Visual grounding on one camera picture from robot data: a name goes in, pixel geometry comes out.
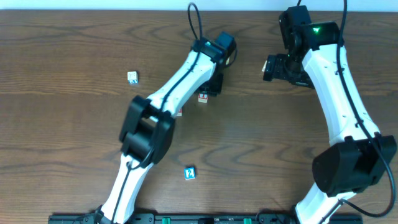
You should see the blue number 2 block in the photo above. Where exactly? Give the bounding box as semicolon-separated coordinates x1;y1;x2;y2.
184;167;197;180

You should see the red letter I block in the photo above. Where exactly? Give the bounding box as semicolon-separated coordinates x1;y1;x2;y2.
198;93;209;103

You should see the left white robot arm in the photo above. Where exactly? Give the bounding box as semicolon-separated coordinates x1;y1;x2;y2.
94;37;236;223

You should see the plain wooden letter block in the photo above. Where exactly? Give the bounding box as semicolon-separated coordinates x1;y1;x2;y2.
262;60;267;72

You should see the blue sided wooden block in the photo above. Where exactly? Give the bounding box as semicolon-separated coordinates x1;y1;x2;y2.
127;71;139;85

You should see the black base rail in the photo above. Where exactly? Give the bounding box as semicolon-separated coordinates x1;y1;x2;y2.
48;212;364;224

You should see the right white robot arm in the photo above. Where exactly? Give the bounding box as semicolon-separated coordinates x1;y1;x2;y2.
264;19;397;223

